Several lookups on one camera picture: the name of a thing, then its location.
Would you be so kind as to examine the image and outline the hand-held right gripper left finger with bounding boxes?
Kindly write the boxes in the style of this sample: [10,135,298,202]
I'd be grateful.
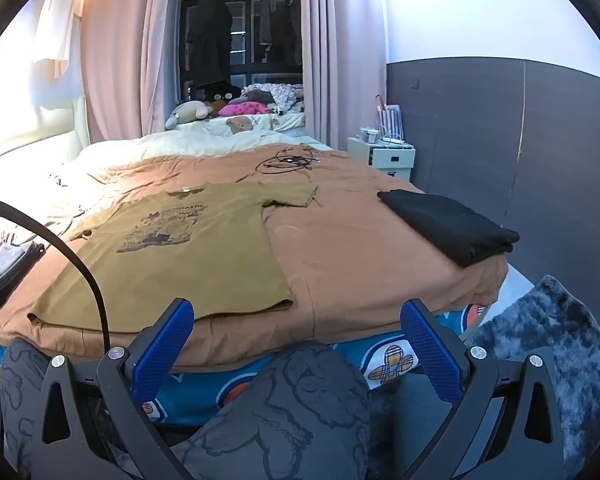
[30,297,196,480]

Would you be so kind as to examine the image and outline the beige teddy plush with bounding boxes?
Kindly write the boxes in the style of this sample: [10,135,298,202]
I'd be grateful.
[166,101,213,131]

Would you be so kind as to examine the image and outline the grey printed pants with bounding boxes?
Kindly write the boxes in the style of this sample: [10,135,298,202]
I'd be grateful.
[0,337,373,480]

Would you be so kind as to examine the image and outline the tangled black cables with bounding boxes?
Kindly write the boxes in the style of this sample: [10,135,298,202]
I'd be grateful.
[254,146,323,173]

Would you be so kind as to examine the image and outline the pink cloth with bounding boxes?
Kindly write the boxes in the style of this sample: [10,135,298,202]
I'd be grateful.
[218,101,268,117]

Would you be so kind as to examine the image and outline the grey clothes pile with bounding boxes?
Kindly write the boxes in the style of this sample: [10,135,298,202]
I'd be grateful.
[0,242,46,323]

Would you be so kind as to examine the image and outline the hanging dark garment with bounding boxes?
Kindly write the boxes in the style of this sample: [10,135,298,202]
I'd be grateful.
[257,0,276,51]
[280,0,303,66]

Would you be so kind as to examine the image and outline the grey shaggy rug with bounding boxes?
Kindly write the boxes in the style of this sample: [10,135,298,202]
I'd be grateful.
[370,274,600,480]

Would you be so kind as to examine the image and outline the thick black cable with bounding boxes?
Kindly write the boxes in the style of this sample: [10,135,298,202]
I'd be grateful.
[0,195,111,351]

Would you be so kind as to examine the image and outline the pink curtain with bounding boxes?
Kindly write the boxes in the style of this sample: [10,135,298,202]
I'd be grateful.
[80,0,173,143]
[297,0,388,151]

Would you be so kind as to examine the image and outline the white nightstand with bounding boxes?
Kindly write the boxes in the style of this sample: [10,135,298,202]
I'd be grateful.
[347,136,416,181]

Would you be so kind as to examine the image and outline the dark glass window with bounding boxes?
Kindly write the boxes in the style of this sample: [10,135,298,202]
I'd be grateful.
[177,0,303,101]

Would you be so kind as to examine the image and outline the hanging white shirt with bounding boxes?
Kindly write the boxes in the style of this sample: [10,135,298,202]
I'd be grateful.
[32,0,83,106]

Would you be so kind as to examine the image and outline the teal printed bed sheet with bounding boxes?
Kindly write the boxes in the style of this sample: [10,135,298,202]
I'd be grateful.
[0,305,488,423]

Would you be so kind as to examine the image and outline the striped gift bag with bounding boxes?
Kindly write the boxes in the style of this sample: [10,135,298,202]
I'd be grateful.
[376,95,406,142]

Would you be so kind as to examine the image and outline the hanging dark coat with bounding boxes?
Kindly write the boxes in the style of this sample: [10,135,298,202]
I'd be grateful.
[186,0,233,92]

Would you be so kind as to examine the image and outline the black folded garment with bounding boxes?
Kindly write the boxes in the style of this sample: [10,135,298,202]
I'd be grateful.
[377,189,521,268]

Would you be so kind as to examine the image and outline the orange blanket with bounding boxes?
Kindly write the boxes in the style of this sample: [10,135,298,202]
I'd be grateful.
[0,145,511,366]

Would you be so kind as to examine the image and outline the olive printed t-shirt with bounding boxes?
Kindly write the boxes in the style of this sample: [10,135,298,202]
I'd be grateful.
[27,184,318,335]

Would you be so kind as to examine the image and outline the floral cloth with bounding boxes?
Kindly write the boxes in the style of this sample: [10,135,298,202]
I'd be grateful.
[252,82,305,111]

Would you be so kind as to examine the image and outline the white padded headboard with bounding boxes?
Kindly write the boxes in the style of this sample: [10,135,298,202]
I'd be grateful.
[0,95,91,171]

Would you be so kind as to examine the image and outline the brown plush toy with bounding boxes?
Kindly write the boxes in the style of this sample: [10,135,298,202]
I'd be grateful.
[202,91,241,111]

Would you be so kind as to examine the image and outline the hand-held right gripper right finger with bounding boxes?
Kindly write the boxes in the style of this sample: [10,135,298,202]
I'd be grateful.
[400,299,566,480]

